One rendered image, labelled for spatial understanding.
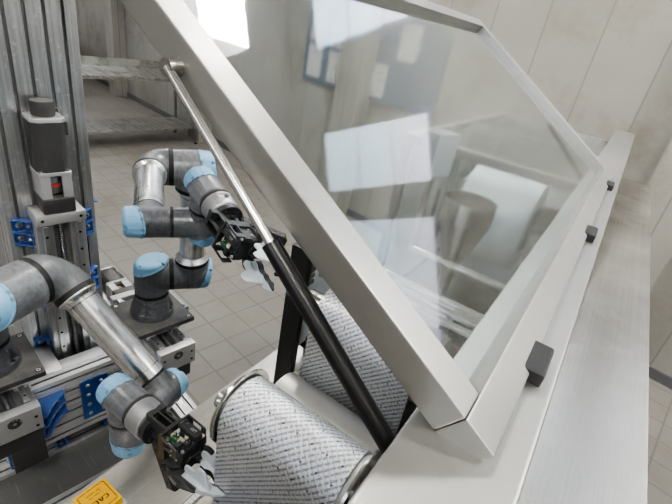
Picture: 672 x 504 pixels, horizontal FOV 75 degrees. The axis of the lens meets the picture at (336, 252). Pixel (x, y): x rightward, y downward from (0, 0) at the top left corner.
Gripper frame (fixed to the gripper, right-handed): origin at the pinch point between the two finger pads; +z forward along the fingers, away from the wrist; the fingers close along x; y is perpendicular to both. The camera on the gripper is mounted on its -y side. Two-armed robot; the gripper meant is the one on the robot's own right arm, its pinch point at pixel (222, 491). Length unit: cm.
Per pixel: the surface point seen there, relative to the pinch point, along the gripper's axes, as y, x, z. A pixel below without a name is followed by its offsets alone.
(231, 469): 8.7, -0.3, 2.0
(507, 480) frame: 56, -14, 38
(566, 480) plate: 35, 12, 46
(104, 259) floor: -109, 120, -252
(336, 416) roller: 14.3, 17.4, 11.3
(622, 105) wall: 62, 327, 26
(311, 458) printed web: 21.0, 2.5, 15.5
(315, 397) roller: 14.3, 18.4, 5.5
